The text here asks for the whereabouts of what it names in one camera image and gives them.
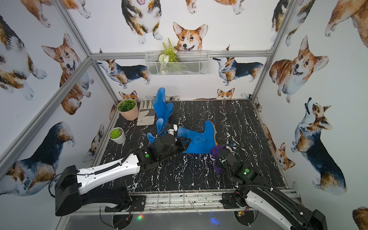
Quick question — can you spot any blue rubber boot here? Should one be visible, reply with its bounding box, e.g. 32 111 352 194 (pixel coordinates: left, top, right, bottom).
146 118 169 144
153 87 174 125
177 121 218 154

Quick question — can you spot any purple cloth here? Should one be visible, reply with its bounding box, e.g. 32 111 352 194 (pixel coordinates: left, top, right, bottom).
210 145 226 173

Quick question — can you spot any blue rubber boot back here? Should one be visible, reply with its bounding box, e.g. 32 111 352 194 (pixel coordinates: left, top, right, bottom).
177 121 218 154

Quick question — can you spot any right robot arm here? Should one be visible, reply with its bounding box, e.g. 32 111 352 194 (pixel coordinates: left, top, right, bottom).
210 145 328 230

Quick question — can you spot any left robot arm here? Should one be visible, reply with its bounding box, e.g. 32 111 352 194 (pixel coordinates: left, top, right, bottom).
54 134 191 217

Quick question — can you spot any pink ribbed plant pot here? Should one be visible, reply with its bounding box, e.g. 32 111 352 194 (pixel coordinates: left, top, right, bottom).
117 99 139 121

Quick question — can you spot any small white plant pot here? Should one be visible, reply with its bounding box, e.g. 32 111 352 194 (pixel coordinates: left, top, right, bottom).
108 127 126 144

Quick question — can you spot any green moss in white pot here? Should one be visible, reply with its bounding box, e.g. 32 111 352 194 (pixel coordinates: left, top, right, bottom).
109 128 122 140

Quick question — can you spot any green plant in pink pot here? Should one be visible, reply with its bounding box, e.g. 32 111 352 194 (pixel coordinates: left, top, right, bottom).
117 99 137 112

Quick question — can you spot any fern with white flower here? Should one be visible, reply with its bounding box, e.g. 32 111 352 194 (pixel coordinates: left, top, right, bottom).
158 38 180 75

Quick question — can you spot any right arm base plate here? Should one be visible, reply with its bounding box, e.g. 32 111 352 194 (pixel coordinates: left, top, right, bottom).
219 191 248 209

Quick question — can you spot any aluminium front rail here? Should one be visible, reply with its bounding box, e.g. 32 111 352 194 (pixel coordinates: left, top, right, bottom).
61 189 301 216

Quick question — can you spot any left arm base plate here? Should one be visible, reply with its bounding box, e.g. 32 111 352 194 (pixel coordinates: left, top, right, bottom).
104 195 147 213

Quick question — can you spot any white wire wall basket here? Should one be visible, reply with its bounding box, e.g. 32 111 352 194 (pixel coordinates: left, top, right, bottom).
145 51 209 76

